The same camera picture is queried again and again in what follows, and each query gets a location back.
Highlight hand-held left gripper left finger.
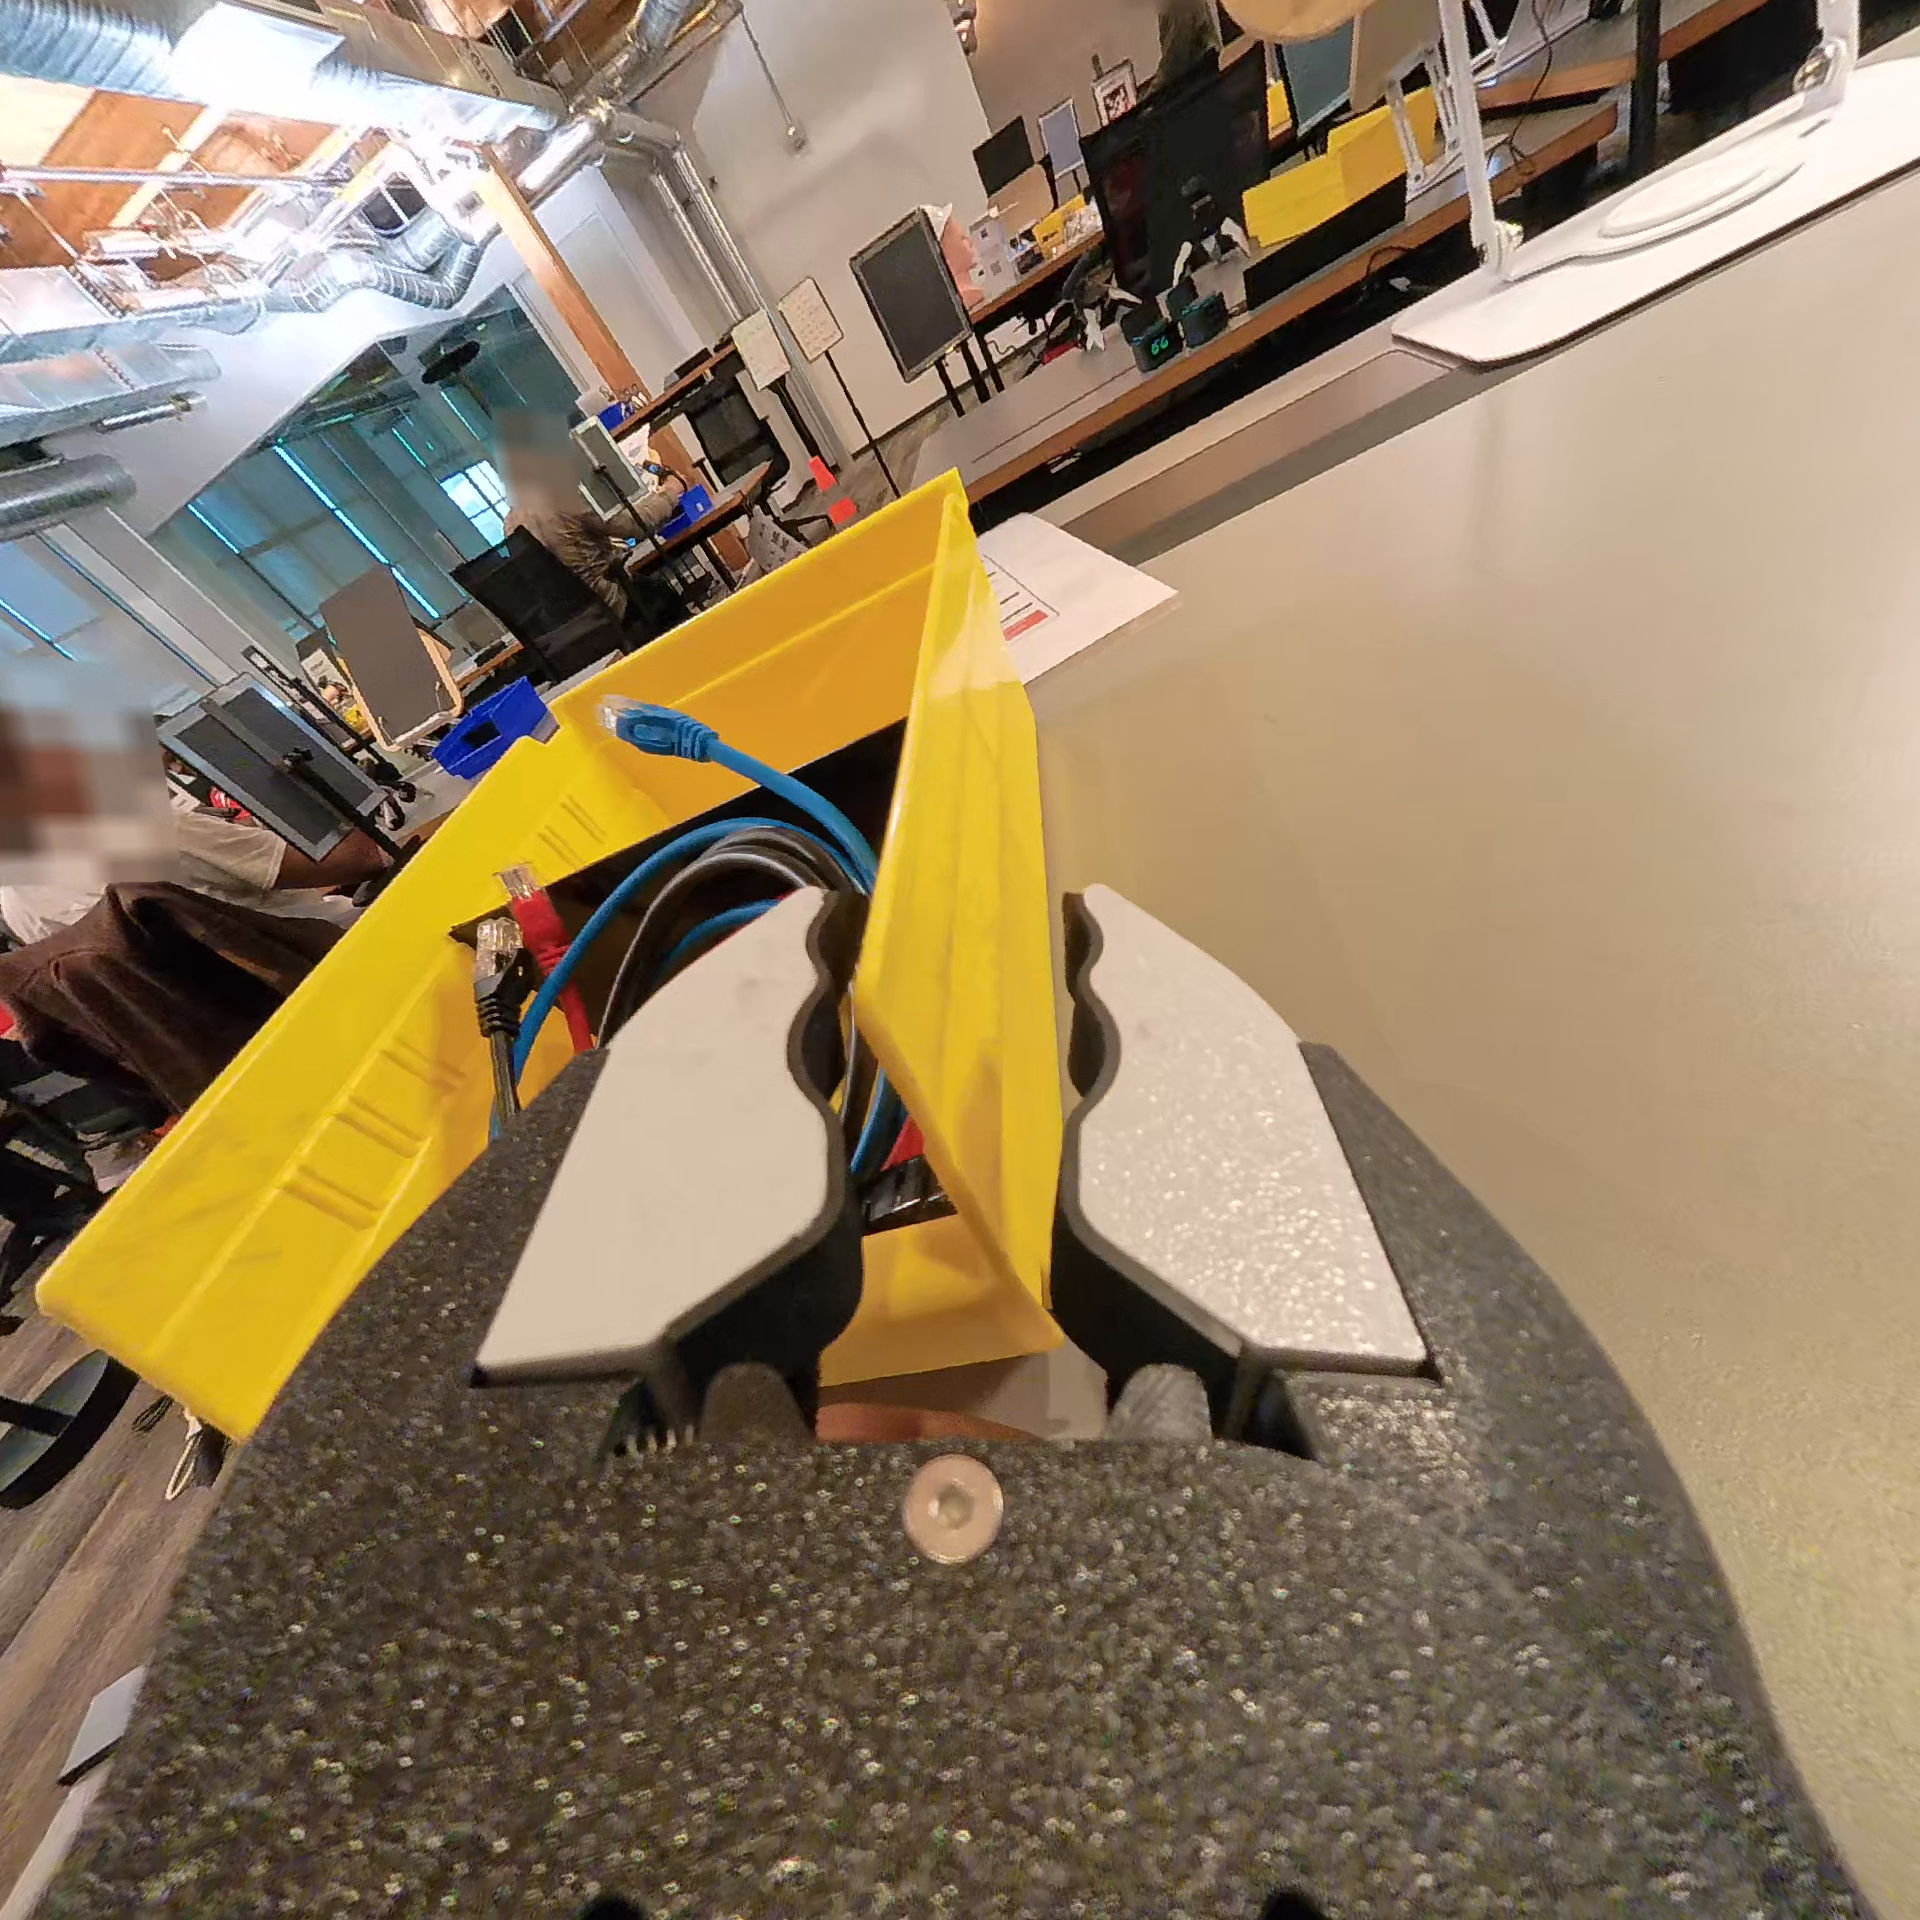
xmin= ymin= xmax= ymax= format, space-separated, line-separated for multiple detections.
xmin=473 ymin=885 xmax=868 ymax=1448

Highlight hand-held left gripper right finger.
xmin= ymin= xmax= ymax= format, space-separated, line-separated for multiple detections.
xmin=1048 ymin=883 xmax=1431 ymax=1443

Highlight yellow plastic bin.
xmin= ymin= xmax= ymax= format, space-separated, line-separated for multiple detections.
xmin=31 ymin=469 xmax=1069 ymax=1445

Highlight small blue bin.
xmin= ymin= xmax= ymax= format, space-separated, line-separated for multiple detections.
xmin=432 ymin=679 xmax=559 ymax=779

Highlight tilted black screen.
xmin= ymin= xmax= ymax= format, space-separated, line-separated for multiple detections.
xmin=154 ymin=671 xmax=408 ymax=867

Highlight black office chair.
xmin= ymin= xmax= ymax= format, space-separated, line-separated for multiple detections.
xmin=449 ymin=526 xmax=626 ymax=687

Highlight grey-backed monitor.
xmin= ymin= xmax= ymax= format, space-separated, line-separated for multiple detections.
xmin=318 ymin=565 xmax=462 ymax=744

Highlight white paper sheet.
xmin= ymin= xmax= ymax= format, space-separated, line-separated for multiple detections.
xmin=976 ymin=513 xmax=1182 ymax=680

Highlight long wooden desk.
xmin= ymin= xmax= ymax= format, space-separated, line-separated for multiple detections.
xmin=960 ymin=88 xmax=1625 ymax=504

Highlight dark flat monitor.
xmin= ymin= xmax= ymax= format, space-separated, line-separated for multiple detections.
xmin=847 ymin=207 xmax=977 ymax=387

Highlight yellow storage bins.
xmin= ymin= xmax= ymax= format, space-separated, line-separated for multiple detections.
xmin=1239 ymin=107 xmax=1441 ymax=252

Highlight large black monitor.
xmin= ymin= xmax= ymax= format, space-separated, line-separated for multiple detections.
xmin=1079 ymin=46 xmax=1277 ymax=301

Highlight white stand with flat base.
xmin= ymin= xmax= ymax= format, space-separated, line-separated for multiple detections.
xmin=1392 ymin=0 xmax=1920 ymax=367

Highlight black ethernet cable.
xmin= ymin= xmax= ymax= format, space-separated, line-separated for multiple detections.
xmin=471 ymin=832 xmax=872 ymax=1187

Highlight red ethernet cable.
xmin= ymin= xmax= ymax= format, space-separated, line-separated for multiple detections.
xmin=496 ymin=861 xmax=601 ymax=1052

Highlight blue ethernet cable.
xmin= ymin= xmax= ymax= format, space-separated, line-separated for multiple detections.
xmin=510 ymin=693 xmax=914 ymax=1187

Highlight silver ventilation duct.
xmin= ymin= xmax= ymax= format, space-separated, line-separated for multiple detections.
xmin=0 ymin=0 xmax=751 ymax=544

